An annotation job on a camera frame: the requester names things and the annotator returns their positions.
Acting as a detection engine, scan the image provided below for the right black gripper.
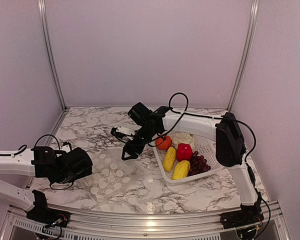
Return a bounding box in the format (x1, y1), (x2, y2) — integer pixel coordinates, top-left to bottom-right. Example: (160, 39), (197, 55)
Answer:
(121, 125), (158, 161)

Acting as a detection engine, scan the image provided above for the clear dotted zip bag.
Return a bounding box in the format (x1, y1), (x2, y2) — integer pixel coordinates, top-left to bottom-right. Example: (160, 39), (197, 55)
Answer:
(76, 147), (149, 205)

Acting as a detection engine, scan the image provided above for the red bell pepper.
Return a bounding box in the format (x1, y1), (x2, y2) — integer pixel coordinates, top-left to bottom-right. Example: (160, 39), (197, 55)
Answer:
(176, 143), (193, 162)

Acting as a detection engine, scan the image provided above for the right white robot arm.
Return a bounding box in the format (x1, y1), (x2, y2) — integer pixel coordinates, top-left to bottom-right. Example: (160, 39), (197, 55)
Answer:
(116, 102), (262, 224)

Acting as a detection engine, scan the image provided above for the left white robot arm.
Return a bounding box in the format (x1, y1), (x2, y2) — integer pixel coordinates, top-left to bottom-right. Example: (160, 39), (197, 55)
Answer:
(0, 143), (93, 223)

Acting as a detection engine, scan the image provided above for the orange mini pumpkin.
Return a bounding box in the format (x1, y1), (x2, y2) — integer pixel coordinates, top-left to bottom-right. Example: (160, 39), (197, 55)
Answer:
(155, 135), (172, 151)

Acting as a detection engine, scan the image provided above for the yellow corn left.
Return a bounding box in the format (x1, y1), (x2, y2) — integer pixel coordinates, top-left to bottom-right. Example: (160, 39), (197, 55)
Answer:
(162, 147), (176, 172)

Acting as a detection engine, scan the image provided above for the yellow corn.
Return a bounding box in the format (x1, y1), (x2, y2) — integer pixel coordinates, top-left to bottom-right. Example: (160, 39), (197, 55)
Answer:
(172, 160), (191, 180)
(162, 147), (176, 172)

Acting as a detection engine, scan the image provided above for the white cauliflower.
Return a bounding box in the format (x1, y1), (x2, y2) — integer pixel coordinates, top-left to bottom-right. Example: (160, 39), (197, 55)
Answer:
(171, 132), (195, 150)

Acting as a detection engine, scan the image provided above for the yellow corn right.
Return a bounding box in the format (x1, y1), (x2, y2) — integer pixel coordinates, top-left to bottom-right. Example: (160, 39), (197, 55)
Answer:
(172, 160), (191, 180)

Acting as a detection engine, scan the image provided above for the purple grape bunch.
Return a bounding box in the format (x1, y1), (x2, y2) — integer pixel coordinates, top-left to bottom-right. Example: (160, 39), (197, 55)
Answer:
(188, 151), (211, 176)

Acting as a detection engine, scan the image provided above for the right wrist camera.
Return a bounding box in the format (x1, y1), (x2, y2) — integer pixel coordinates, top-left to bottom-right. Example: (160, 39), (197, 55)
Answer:
(110, 126), (136, 140)

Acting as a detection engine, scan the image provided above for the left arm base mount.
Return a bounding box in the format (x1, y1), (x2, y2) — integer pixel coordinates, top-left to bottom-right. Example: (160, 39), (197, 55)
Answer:
(26, 190), (70, 228)

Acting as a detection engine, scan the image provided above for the front aluminium rail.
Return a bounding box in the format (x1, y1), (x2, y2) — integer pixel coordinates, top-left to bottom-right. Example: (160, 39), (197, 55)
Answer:
(0, 201), (292, 240)

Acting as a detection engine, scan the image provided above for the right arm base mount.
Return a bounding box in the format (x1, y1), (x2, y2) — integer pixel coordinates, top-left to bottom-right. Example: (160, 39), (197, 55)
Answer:
(220, 204), (264, 229)

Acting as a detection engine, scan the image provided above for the left aluminium frame post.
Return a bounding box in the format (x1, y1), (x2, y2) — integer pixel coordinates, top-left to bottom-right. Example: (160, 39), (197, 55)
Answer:
(37, 0), (67, 112)

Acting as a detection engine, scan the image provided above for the aluminium frame post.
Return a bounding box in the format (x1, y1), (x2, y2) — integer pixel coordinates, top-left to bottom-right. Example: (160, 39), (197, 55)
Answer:
(227, 0), (260, 112)
(37, 0), (67, 112)

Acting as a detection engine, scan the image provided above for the right aluminium frame post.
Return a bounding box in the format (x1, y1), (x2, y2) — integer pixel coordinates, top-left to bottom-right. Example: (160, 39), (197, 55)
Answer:
(227, 0), (260, 112)

